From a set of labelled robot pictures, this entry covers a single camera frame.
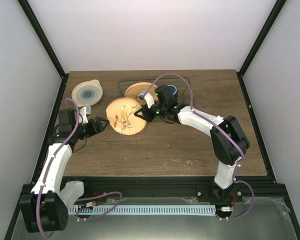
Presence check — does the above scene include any wooden bird painted plate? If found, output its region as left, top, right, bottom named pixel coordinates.
left=106, top=97, right=147, bottom=136

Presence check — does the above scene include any orange plastic plate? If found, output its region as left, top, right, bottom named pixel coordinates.
left=124, top=82, right=151, bottom=105

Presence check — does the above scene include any translucent white bowl with spout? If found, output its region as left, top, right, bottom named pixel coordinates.
left=71, top=79, right=103, bottom=107

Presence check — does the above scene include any dark blue ceramic mug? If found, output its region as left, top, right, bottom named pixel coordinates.
left=168, top=84, right=178, bottom=99

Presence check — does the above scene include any black wire dish rack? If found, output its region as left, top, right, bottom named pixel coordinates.
left=117, top=75, right=191, bottom=107

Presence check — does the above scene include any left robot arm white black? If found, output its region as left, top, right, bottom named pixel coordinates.
left=19, top=106, right=110, bottom=233

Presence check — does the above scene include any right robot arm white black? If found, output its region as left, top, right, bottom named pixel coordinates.
left=134, top=85, right=250, bottom=202

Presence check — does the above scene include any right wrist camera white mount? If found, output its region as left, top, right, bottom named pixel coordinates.
left=138, top=90, right=155, bottom=109

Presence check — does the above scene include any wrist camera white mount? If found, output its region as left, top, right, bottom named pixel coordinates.
left=79, top=105, right=91, bottom=124
left=138, top=90, right=155, bottom=109

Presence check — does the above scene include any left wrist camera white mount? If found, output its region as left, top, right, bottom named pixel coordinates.
left=79, top=105, right=91, bottom=124

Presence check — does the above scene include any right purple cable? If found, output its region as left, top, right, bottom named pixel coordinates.
left=139, top=72, right=256, bottom=221

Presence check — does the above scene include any light blue slotted cable duct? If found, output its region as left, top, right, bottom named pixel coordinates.
left=68, top=205, right=216, bottom=216

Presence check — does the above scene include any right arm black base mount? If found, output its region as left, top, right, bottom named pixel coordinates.
left=196, top=184, right=243, bottom=204

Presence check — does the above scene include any black aluminium frame rail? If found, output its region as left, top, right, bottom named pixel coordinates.
left=22, top=174, right=288, bottom=201

